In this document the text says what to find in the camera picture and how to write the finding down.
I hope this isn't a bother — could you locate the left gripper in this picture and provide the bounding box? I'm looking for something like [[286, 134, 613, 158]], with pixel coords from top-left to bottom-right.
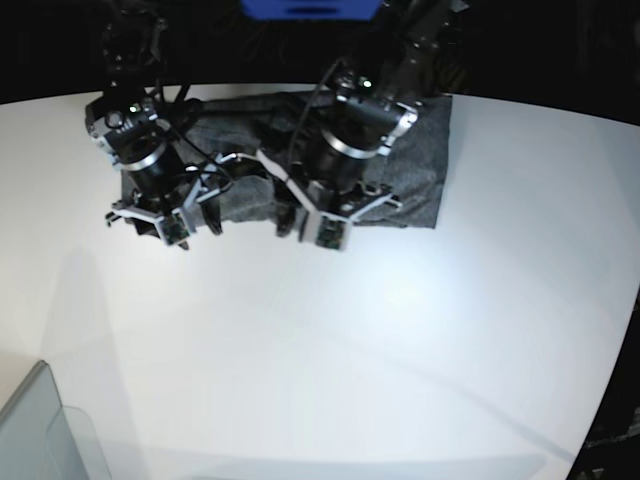
[[239, 150, 402, 238]]

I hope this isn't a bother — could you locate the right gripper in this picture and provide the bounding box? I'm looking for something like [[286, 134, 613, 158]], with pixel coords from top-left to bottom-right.
[[105, 149, 239, 240]]

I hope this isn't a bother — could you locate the grey t-shirt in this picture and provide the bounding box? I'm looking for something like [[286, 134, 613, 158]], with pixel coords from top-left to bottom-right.
[[184, 92, 454, 231]]

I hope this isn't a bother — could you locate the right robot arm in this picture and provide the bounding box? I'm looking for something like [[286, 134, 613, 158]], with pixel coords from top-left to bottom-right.
[[85, 1, 234, 249]]

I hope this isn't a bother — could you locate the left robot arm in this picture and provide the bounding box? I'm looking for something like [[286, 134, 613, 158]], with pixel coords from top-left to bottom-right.
[[227, 1, 452, 248]]

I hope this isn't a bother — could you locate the blue plastic bin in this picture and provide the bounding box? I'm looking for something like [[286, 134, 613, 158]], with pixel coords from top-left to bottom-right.
[[241, 0, 382, 21]]

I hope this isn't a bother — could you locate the translucent grey tray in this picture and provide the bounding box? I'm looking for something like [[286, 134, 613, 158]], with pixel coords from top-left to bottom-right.
[[1, 361, 112, 480]]

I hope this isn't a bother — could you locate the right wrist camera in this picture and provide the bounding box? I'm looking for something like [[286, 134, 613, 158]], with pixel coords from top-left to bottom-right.
[[157, 215, 190, 251]]

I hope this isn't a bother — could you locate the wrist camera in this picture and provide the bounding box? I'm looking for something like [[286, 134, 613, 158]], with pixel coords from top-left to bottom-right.
[[299, 213, 352, 251], [157, 215, 190, 251]]

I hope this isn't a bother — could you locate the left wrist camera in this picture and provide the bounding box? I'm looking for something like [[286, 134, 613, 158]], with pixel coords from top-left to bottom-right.
[[299, 213, 352, 251]]

